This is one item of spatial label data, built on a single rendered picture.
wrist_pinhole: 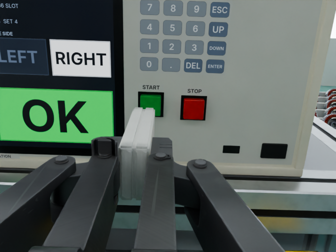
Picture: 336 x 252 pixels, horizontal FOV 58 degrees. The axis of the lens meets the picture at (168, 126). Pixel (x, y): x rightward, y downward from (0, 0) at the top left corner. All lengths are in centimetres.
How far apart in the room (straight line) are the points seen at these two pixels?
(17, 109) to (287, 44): 24
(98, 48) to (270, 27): 14
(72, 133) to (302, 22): 22
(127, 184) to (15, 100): 17
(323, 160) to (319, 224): 8
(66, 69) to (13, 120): 7
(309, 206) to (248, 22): 17
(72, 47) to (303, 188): 24
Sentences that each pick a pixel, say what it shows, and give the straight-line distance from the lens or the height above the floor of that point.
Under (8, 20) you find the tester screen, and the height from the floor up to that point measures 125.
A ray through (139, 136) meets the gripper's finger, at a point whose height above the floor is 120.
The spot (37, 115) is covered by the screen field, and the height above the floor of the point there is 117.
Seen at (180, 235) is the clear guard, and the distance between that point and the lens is 30.
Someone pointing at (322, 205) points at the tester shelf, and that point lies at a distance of 31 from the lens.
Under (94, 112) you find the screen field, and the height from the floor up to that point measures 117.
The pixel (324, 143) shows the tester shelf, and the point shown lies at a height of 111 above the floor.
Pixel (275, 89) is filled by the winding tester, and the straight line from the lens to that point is 28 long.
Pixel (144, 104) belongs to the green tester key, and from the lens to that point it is 26.
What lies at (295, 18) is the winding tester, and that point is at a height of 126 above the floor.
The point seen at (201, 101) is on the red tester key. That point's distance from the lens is 26.
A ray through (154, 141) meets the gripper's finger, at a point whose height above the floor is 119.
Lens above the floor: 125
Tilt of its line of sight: 19 degrees down
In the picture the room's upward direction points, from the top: 2 degrees clockwise
